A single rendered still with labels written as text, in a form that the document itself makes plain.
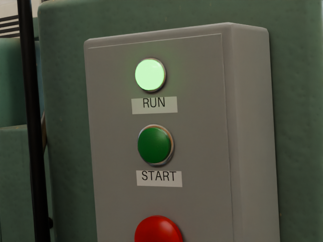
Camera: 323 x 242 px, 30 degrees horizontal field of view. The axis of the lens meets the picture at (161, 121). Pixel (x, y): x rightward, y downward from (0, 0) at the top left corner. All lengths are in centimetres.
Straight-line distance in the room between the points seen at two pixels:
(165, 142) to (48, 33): 17
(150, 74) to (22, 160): 24
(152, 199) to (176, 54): 9
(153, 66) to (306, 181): 12
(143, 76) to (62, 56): 13
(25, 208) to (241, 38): 29
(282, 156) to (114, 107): 11
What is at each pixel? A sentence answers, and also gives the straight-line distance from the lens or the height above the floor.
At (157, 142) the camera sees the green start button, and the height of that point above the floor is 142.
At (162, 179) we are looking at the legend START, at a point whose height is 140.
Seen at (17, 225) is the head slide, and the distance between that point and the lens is 56.
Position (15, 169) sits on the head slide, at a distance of 55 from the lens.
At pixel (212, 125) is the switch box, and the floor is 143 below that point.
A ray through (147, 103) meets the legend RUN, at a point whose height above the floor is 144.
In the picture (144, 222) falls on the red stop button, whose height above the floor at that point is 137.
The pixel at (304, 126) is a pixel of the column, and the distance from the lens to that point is 37.
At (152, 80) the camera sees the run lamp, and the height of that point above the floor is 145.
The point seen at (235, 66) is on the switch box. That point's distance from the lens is 32.
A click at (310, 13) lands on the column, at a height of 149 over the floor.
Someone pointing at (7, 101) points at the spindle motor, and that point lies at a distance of 59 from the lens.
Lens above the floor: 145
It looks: 3 degrees down
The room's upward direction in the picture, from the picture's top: 4 degrees counter-clockwise
